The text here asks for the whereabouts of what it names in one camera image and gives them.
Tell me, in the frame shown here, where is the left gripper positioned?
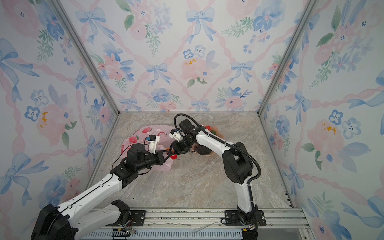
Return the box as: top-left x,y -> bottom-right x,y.
137,149 -> 173,173

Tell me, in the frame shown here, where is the dark avocado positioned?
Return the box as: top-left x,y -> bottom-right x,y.
195,145 -> 212,156

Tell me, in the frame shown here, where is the pink plastic bag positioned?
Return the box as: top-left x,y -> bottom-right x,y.
120,124 -> 181,172

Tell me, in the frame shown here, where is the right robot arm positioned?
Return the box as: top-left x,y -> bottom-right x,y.
170,114 -> 261,226

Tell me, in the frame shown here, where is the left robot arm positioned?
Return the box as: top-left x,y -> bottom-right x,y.
31,144 -> 179,240

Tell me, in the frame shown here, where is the pink fruit plate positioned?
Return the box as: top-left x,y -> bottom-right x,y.
191,126 -> 229,157

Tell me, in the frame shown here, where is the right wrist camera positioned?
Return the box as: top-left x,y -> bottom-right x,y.
169,129 -> 184,142

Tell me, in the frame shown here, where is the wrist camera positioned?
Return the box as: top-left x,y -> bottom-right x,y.
169,129 -> 184,142
147,135 -> 160,154

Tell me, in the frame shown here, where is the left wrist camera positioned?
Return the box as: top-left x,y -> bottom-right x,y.
147,135 -> 160,154

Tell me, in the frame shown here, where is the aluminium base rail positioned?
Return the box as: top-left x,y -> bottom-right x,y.
82,208 -> 315,240

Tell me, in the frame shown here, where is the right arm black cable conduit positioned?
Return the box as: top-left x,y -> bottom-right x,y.
173,113 -> 262,232

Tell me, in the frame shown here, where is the left corner aluminium post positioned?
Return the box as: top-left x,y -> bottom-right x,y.
48,0 -> 120,116

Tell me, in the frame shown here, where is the corner aluminium post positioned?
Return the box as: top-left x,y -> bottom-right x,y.
257,0 -> 318,118
48,0 -> 120,116

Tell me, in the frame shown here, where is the right corner aluminium post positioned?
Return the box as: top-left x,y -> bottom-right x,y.
257,0 -> 318,118

